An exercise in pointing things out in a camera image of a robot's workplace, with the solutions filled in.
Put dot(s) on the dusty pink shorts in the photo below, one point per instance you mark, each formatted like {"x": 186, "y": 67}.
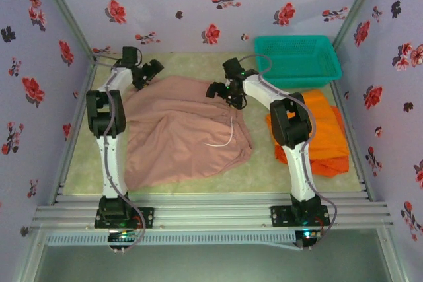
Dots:
{"x": 178, "y": 136}

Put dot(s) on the light orange shorts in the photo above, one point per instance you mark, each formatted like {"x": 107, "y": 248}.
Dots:
{"x": 327, "y": 123}

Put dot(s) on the red-orange shorts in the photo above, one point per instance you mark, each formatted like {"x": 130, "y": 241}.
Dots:
{"x": 330, "y": 168}

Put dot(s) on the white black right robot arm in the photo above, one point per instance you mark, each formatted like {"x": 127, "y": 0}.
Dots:
{"x": 291, "y": 123}

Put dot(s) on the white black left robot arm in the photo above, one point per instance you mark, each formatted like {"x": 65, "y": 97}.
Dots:
{"x": 105, "y": 113}

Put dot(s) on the teal plastic basket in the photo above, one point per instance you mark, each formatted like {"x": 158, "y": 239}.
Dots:
{"x": 297, "y": 54}

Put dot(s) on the aluminium frame post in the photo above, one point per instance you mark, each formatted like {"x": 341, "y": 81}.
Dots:
{"x": 68, "y": 11}
{"x": 29, "y": 259}
{"x": 393, "y": 259}
{"x": 359, "y": 4}

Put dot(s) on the aluminium table side rail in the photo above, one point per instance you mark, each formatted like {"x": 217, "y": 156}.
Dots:
{"x": 67, "y": 163}
{"x": 339, "y": 92}

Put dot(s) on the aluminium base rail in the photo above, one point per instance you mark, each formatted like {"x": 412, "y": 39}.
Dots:
{"x": 215, "y": 211}

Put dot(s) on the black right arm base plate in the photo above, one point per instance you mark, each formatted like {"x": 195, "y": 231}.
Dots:
{"x": 281, "y": 216}

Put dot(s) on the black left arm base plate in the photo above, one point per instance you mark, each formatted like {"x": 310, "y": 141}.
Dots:
{"x": 147, "y": 217}

